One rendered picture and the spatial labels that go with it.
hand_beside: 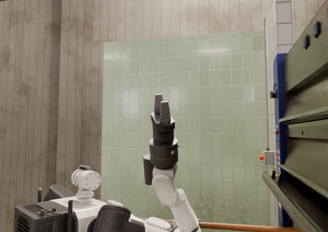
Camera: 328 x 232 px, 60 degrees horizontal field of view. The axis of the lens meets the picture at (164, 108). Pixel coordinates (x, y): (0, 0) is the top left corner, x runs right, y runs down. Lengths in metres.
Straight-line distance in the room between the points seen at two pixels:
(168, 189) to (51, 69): 4.21
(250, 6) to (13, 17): 3.86
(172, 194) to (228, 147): 1.83
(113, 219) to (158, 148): 0.24
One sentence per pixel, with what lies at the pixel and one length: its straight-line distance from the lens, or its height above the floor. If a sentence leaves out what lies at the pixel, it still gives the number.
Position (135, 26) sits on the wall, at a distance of 4.47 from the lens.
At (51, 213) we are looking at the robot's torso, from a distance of 1.01.
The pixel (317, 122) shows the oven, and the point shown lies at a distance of 1.22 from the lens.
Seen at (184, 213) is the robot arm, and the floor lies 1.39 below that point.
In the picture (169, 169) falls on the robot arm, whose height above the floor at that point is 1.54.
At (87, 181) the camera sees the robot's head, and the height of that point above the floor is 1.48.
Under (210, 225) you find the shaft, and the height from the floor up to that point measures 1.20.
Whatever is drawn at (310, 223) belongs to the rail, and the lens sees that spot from 0.83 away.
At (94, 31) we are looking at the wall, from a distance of 4.72.
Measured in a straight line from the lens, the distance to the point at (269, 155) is 2.37.
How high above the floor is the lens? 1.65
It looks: 5 degrees up
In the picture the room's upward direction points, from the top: straight up
